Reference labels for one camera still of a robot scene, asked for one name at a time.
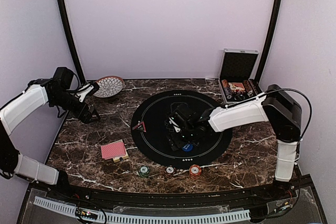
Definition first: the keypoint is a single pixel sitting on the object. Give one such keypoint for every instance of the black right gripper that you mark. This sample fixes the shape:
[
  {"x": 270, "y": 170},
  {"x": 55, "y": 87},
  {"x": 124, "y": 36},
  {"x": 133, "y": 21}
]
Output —
[{"x": 177, "y": 135}]

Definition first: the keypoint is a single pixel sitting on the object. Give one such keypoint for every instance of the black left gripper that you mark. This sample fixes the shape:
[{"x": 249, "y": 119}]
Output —
[{"x": 87, "y": 113}]

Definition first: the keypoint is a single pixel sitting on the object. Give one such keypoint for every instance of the blue small blind button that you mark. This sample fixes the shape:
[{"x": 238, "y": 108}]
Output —
[{"x": 187, "y": 147}]

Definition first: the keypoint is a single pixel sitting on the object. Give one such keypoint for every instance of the red poker chip stack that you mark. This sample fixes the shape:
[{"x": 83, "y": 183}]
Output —
[{"x": 195, "y": 170}]

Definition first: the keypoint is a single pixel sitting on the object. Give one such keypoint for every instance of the brown poker chip stack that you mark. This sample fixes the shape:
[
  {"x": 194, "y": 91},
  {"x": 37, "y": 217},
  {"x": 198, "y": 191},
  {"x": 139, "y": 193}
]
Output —
[{"x": 169, "y": 171}]

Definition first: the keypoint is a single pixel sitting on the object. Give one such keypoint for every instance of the green poker chip stack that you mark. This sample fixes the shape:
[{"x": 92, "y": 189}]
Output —
[{"x": 144, "y": 171}]

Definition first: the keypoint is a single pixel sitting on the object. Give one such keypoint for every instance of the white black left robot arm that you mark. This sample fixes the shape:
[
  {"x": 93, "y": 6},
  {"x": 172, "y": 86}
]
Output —
[{"x": 54, "y": 92}]

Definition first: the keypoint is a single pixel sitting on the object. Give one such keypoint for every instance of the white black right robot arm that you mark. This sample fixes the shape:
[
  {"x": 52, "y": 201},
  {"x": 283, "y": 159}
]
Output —
[{"x": 275, "y": 106}]

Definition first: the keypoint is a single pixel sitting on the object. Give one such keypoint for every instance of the floral patterned ceramic bowl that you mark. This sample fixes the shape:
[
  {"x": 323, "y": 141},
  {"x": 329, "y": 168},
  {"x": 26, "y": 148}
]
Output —
[{"x": 109, "y": 86}]

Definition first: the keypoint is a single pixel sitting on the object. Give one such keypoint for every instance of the round black poker mat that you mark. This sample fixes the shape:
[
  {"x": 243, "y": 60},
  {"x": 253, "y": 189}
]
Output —
[{"x": 153, "y": 143}]

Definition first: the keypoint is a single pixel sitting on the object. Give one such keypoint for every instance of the red playing card deck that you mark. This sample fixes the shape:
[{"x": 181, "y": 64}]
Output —
[{"x": 113, "y": 150}]

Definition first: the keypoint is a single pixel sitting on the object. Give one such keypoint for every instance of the aluminium poker chip case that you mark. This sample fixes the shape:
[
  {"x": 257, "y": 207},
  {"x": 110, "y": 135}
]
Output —
[{"x": 234, "y": 78}]

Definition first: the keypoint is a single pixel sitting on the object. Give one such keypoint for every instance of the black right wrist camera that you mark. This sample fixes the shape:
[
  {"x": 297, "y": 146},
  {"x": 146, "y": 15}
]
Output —
[{"x": 183, "y": 117}]

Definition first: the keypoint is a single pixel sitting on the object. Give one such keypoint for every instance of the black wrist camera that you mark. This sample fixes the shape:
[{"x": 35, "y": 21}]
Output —
[
  {"x": 64, "y": 76},
  {"x": 183, "y": 117}
]

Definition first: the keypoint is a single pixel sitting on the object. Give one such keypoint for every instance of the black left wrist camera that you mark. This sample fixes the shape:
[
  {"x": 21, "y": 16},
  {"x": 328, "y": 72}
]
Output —
[{"x": 64, "y": 76}]

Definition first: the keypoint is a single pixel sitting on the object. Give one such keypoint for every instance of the white slotted cable duct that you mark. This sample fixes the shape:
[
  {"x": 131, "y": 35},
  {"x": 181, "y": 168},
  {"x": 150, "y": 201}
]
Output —
[{"x": 97, "y": 216}]

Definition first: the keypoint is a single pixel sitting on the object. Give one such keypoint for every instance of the black front table rail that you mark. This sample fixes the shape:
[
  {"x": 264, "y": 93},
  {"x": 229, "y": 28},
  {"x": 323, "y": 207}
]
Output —
[{"x": 248, "y": 197}]

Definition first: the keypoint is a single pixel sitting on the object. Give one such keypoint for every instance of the left black frame post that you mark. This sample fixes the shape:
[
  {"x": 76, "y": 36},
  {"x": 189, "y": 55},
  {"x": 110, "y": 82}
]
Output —
[{"x": 70, "y": 40}]

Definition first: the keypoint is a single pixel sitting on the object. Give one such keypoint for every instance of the black frame post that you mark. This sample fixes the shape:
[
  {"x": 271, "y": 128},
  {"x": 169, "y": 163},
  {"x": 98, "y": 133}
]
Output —
[
  {"x": 70, "y": 40},
  {"x": 268, "y": 40}
]

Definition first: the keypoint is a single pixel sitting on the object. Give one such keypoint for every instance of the right black frame post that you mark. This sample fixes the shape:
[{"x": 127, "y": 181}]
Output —
[{"x": 268, "y": 40}]

